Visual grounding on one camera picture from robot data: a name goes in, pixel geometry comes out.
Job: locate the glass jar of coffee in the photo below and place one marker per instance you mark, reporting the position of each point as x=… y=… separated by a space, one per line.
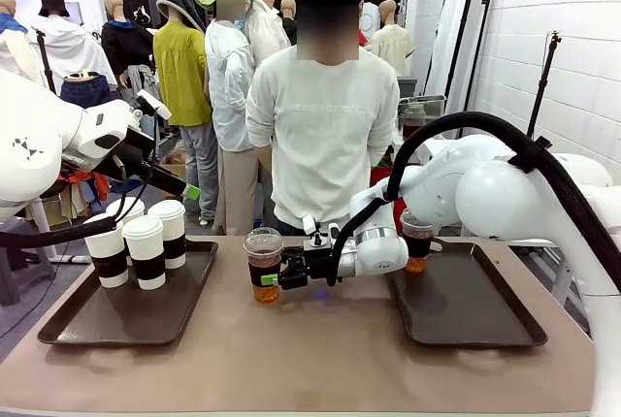
x=413 y=121

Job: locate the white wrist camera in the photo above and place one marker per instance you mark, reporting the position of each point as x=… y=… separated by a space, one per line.
x=309 y=225
x=154 y=104

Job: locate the red bag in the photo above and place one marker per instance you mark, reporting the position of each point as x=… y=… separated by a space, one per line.
x=381 y=177

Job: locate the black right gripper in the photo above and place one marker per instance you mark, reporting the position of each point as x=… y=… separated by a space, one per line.
x=317 y=262

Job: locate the mannequin in white cape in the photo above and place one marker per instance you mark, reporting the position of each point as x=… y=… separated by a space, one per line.
x=73 y=48

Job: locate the black tripod with clamp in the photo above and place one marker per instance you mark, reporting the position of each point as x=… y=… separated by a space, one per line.
x=44 y=60

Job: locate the black bucket hat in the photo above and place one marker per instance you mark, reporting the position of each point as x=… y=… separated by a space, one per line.
x=53 y=4

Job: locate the white desk leg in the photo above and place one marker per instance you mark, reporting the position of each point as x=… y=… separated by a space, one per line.
x=46 y=230

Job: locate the orange red cloth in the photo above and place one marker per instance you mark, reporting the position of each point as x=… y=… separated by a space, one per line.
x=85 y=183

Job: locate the navy shorts torso form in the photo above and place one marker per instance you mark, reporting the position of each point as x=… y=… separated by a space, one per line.
x=85 y=89

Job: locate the white paper coffee cup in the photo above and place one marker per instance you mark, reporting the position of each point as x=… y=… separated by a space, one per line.
x=144 y=252
x=168 y=233
x=127 y=206

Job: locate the person in white sweatshirt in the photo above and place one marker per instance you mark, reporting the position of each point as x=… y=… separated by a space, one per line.
x=325 y=145

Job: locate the clear plastic iced coffee cup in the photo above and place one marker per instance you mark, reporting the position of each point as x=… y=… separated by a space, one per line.
x=263 y=247
x=417 y=247

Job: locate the mannequin in dark green top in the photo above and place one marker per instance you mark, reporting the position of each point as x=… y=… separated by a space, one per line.
x=289 y=19

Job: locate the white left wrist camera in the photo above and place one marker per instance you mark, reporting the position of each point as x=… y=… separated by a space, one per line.
x=154 y=104

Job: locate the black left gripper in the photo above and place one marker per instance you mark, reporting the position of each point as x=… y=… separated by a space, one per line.
x=133 y=155

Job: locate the mannequin in black sweater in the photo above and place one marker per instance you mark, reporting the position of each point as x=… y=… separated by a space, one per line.
x=123 y=43

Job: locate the grey plastic stool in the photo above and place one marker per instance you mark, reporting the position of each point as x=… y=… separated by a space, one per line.
x=24 y=271

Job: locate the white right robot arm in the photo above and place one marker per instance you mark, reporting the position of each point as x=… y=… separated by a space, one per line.
x=495 y=194

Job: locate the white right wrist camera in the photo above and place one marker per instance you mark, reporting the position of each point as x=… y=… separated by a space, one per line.
x=309 y=225

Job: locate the tall mannequin in white shirt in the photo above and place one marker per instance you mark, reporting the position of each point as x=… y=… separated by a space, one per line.
x=267 y=29

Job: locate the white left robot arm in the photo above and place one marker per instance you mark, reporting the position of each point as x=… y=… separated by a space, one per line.
x=29 y=136

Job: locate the cardboard box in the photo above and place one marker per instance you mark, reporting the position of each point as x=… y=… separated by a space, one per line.
x=173 y=165

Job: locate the mannequin with blue scarf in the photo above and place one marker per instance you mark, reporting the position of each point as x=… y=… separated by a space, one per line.
x=12 y=43

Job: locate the dark brown serving tray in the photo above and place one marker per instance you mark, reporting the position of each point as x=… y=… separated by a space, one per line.
x=145 y=315
x=461 y=310

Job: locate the mannequin in yellow-green top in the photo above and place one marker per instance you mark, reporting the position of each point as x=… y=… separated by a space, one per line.
x=182 y=73

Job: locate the mannequin in cream shirt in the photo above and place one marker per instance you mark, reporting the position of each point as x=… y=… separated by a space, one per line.
x=393 y=43

